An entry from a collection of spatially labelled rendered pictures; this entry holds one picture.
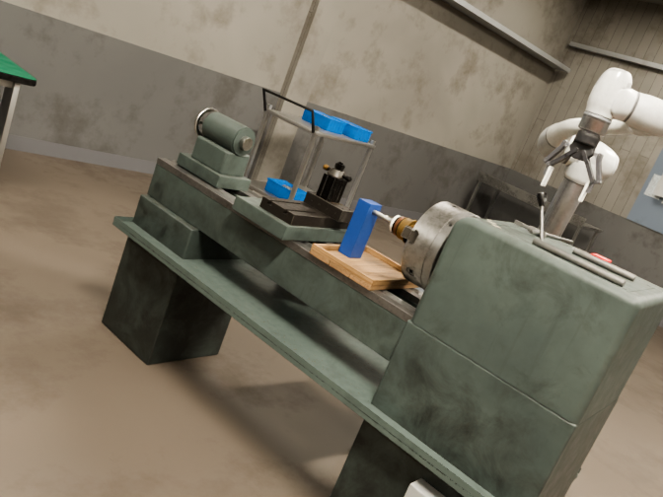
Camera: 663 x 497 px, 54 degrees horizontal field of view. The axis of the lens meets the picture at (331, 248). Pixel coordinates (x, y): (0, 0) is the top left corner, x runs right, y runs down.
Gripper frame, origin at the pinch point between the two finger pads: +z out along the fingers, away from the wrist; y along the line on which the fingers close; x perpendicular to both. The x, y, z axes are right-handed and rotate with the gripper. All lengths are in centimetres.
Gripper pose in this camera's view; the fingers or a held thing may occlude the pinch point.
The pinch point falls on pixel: (562, 190)
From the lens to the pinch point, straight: 231.5
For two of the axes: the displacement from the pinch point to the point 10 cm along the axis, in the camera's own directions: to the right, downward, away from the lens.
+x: -6.0, -0.2, -8.0
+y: -7.2, -4.3, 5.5
